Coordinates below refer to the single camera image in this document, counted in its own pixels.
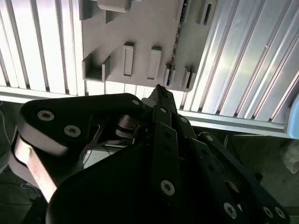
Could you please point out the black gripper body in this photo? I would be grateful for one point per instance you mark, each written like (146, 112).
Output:
(105, 198)

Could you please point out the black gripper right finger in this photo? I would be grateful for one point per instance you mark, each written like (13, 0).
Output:
(210, 168)

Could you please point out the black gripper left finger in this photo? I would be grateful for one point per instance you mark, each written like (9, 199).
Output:
(88, 109)

